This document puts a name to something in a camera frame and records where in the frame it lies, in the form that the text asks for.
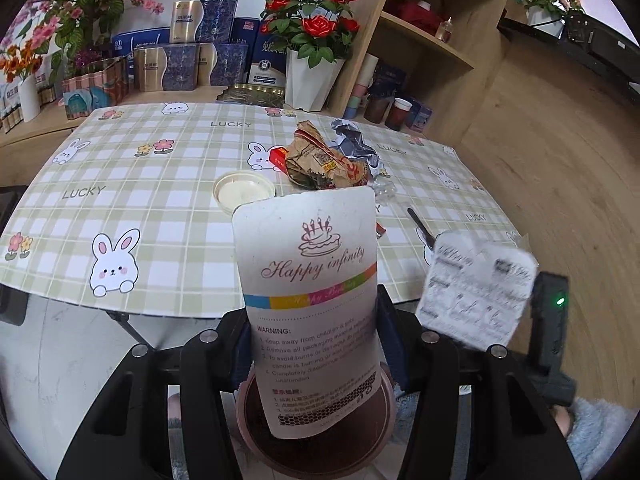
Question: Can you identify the green gold decorative tray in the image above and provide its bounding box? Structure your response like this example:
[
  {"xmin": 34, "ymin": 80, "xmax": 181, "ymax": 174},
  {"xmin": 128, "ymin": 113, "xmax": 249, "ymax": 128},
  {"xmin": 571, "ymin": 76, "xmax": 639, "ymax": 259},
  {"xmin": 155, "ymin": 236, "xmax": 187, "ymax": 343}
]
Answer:
[{"xmin": 217, "ymin": 84, "xmax": 284, "ymax": 108}]

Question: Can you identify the brown paper bag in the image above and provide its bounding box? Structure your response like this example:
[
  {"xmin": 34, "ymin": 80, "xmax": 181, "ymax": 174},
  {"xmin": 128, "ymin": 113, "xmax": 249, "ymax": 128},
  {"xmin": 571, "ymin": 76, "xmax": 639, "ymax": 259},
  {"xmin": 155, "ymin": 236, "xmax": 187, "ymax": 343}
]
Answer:
[{"xmin": 285, "ymin": 120, "xmax": 370, "ymax": 191}]

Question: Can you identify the pink blossom flower arrangement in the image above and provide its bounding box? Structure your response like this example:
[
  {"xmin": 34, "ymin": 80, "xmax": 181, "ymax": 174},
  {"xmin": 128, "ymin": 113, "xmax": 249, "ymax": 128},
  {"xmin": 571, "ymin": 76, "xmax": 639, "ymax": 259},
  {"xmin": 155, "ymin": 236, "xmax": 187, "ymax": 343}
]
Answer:
[{"xmin": 1, "ymin": 0, "xmax": 164, "ymax": 77}]

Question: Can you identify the gold blue gift box right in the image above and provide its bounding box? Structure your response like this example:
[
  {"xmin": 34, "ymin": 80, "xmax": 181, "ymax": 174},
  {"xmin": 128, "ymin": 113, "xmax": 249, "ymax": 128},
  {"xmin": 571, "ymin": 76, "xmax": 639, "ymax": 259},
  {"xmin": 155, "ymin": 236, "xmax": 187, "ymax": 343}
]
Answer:
[{"xmin": 198, "ymin": 42, "xmax": 247, "ymax": 87}]

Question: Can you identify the white round lid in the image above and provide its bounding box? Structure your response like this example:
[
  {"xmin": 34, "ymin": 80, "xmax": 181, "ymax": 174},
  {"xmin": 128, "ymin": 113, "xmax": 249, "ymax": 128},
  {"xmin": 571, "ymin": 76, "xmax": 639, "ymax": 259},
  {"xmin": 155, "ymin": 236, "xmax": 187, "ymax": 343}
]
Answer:
[{"xmin": 213, "ymin": 171, "xmax": 277, "ymax": 214}]

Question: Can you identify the white printed paper sheet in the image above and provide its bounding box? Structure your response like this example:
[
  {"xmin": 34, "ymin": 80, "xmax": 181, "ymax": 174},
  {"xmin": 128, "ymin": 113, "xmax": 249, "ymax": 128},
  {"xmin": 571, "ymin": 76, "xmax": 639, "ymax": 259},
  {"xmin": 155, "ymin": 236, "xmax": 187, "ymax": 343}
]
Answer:
[{"xmin": 416, "ymin": 231, "xmax": 538, "ymax": 351}]

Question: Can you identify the red cup white rim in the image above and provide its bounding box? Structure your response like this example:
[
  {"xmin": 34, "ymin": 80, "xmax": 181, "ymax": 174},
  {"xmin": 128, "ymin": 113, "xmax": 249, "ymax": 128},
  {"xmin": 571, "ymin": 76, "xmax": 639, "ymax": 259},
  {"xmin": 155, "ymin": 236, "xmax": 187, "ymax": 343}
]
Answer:
[{"xmin": 385, "ymin": 98, "xmax": 412, "ymax": 131}]

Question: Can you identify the dark brown cup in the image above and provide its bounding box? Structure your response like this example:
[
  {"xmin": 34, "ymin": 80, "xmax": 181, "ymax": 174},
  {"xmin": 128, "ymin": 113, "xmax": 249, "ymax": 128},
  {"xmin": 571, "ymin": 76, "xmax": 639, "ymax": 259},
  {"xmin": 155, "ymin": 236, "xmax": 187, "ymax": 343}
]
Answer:
[{"xmin": 363, "ymin": 96, "xmax": 390, "ymax": 124}]

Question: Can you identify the right hand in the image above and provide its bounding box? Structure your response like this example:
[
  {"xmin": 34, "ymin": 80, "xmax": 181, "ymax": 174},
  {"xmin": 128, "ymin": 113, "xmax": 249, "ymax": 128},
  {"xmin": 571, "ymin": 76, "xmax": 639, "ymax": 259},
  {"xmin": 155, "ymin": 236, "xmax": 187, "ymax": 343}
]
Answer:
[{"xmin": 550, "ymin": 405, "xmax": 574, "ymax": 439}]

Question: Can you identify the gold blue gift box upper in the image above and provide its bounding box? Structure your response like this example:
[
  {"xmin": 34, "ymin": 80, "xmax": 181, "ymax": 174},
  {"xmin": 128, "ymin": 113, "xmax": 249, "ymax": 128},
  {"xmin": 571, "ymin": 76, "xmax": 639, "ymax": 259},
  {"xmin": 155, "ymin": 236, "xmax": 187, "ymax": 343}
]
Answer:
[{"xmin": 169, "ymin": 0, "xmax": 238, "ymax": 44}]

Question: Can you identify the gold blue gift box left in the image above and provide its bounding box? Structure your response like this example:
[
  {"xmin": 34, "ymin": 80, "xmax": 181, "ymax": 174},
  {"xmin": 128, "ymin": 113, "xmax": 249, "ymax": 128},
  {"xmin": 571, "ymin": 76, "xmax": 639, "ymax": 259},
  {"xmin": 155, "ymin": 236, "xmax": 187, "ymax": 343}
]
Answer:
[{"xmin": 134, "ymin": 44, "xmax": 198, "ymax": 92}]

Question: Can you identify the green plaid rabbit tablecloth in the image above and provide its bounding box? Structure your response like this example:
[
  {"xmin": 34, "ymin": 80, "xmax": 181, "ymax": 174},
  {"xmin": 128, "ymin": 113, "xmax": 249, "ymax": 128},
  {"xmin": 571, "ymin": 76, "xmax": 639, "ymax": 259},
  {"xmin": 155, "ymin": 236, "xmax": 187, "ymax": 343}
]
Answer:
[{"xmin": 1, "ymin": 102, "xmax": 518, "ymax": 318}]

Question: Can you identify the small blue purple box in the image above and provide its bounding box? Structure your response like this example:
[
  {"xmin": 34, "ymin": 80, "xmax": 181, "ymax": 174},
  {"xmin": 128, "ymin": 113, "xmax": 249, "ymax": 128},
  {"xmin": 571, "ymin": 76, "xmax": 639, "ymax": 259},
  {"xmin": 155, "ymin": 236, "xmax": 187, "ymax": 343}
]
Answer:
[{"xmin": 405, "ymin": 101, "xmax": 433, "ymax": 133}]

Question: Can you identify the red rose plant white pot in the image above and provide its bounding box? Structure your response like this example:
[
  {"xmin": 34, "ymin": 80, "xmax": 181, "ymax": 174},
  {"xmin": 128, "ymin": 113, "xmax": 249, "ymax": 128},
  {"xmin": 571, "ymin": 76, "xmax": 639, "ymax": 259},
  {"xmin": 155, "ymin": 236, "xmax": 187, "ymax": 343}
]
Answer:
[{"xmin": 262, "ymin": 0, "xmax": 360, "ymax": 112}]

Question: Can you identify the orange flowers white vase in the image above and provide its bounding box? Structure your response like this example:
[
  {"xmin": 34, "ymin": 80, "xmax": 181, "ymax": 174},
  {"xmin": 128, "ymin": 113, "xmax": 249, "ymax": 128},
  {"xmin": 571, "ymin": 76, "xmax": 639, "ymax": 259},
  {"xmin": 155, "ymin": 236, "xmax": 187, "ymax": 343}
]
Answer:
[{"xmin": 1, "ymin": 39, "xmax": 42, "ymax": 122}]

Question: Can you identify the peach rose plant white pot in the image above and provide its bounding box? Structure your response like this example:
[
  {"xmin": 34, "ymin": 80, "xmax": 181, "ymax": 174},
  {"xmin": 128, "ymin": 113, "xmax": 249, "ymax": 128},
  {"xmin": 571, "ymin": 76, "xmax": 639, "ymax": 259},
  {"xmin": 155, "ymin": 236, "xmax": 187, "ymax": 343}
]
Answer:
[{"xmin": 518, "ymin": 0, "xmax": 585, "ymax": 39}]

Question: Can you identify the gold blue gift box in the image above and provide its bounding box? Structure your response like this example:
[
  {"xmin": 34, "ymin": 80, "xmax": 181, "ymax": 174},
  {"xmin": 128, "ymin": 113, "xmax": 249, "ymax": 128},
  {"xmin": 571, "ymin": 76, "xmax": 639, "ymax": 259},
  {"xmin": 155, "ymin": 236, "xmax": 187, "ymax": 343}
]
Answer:
[
  {"xmin": 134, "ymin": 44, "xmax": 198, "ymax": 92},
  {"xmin": 198, "ymin": 42, "xmax": 247, "ymax": 87},
  {"xmin": 169, "ymin": 0, "xmax": 238, "ymax": 44}
]

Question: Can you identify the silver foil wrapper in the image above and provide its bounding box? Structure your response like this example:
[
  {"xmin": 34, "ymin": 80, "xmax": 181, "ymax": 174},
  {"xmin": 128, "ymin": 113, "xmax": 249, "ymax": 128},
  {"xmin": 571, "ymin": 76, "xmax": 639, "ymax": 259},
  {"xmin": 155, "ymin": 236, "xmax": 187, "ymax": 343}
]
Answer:
[{"xmin": 329, "ymin": 118, "xmax": 384, "ymax": 179}]

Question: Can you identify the stack of pastel paper cups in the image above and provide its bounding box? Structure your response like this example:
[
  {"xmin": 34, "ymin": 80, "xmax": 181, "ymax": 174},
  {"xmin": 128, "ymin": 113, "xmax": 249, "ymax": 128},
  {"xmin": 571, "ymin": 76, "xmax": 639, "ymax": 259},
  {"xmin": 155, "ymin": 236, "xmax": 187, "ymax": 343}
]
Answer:
[{"xmin": 343, "ymin": 53, "xmax": 378, "ymax": 119}]

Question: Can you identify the brown plastic trash bin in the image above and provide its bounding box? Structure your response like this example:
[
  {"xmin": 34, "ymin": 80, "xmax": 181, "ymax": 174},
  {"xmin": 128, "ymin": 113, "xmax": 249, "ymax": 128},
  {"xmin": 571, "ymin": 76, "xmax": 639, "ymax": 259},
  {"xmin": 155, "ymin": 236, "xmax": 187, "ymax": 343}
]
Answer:
[{"xmin": 235, "ymin": 365, "xmax": 397, "ymax": 479}]

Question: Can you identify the red cigarette box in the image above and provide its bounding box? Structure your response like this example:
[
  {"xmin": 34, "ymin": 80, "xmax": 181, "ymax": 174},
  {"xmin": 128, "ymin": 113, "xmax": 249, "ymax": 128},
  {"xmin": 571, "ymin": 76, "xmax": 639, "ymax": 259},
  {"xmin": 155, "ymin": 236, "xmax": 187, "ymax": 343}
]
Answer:
[{"xmin": 269, "ymin": 146, "xmax": 288, "ymax": 174}]

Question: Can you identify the small glass perfume bottle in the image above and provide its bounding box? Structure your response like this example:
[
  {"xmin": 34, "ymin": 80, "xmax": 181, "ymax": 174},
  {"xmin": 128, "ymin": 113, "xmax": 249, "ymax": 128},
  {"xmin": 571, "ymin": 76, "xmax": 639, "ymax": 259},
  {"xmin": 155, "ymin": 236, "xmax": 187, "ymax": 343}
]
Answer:
[{"xmin": 435, "ymin": 18, "xmax": 454, "ymax": 44}]

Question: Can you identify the wooden shelf unit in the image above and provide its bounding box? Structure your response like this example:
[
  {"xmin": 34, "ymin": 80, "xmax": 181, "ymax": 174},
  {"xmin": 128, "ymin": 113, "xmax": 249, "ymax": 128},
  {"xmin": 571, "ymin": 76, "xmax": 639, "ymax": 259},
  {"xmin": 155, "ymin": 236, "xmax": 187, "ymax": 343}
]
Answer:
[{"xmin": 324, "ymin": 0, "xmax": 508, "ymax": 145}]

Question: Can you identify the white birthday candle card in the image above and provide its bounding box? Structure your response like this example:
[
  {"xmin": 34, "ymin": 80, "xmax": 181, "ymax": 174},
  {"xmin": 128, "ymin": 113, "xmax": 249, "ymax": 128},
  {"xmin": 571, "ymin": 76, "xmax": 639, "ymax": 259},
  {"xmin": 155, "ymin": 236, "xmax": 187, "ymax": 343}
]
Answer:
[{"xmin": 232, "ymin": 186, "xmax": 381, "ymax": 438}]

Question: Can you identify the colourful tin flower box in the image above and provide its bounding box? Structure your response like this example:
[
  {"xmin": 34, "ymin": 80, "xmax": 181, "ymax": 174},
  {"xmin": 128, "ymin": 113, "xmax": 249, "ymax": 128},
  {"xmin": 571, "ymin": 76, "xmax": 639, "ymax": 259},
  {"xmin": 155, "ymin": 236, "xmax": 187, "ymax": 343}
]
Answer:
[{"xmin": 62, "ymin": 56, "xmax": 129, "ymax": 119}]

